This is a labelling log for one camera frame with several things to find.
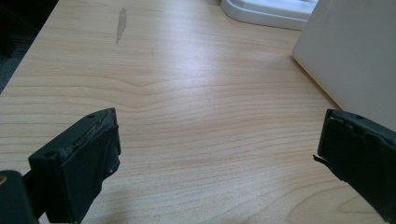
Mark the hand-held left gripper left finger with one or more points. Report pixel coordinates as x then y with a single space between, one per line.
77 165

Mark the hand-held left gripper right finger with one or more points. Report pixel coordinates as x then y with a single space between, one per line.
361 149

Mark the white box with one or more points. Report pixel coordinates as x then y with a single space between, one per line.
351 53

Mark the white plastic tray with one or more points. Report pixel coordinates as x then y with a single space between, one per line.
267 12

